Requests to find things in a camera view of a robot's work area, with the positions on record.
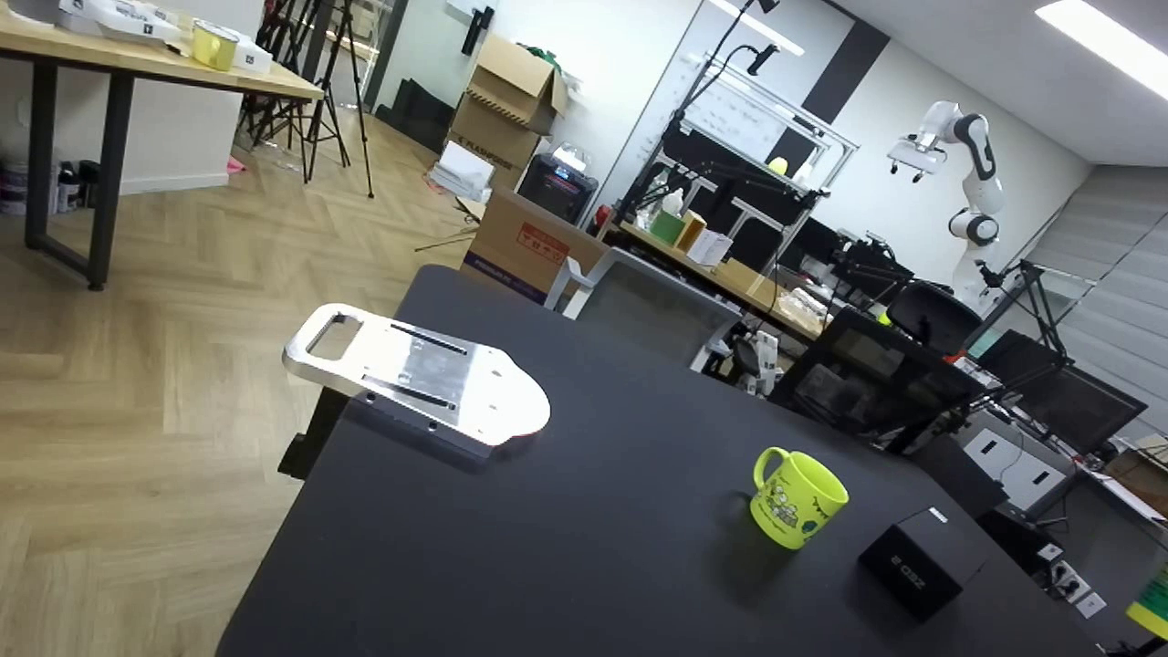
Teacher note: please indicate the wooden table with black legs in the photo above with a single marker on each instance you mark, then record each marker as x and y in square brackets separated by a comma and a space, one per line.
[123, 64]

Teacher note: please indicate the black computer monitor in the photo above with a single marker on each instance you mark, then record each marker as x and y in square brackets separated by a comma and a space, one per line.
[1071, 404]

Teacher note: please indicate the yellow-green plastic mug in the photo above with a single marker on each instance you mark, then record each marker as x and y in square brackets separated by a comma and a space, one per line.
[795, 498]

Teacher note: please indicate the black camera tripod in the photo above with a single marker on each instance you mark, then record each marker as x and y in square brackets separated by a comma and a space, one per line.
[303, 37]

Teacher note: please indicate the yellow cup on wooden table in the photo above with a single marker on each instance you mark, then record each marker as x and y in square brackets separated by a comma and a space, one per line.
[208, 49]

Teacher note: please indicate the small black box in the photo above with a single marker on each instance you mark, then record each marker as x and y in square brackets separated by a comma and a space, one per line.
[925, 559]

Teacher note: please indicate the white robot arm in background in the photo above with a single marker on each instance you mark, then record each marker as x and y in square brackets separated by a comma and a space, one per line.
[925, 153]

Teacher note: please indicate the stacked cardboard boxes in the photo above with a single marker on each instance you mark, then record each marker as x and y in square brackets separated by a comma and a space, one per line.
[509, 105]

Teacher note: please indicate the black shelf rack with items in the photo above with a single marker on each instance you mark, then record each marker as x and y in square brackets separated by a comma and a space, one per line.
[732, 188]

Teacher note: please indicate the white mandoline slicer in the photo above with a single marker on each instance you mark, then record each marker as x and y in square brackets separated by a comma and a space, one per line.
[469, 390]

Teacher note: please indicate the large brown cardboard box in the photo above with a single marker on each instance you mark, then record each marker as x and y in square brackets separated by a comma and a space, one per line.
[523, 247]

